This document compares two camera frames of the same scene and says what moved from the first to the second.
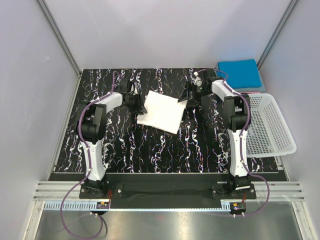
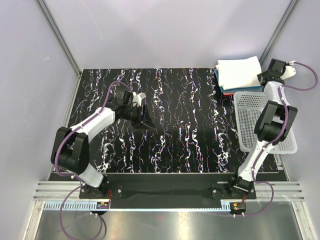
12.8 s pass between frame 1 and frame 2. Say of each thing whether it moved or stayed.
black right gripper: moved
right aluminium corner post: stayed
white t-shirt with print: moved
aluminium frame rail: stayed
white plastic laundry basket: stayed
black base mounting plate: stayed
